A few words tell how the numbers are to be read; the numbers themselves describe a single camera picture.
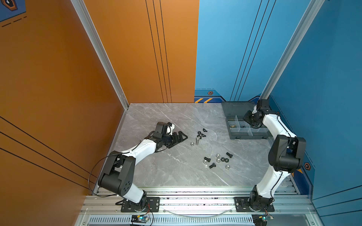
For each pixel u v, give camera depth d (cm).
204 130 103
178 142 78
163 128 72
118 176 44
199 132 102
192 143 97
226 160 89
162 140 71
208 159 89
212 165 87
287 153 51
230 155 91
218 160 89
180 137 79
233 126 105
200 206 75
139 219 71
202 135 100
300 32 78
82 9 70
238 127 101
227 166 87
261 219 70
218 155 91
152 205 74
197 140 97
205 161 88
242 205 72
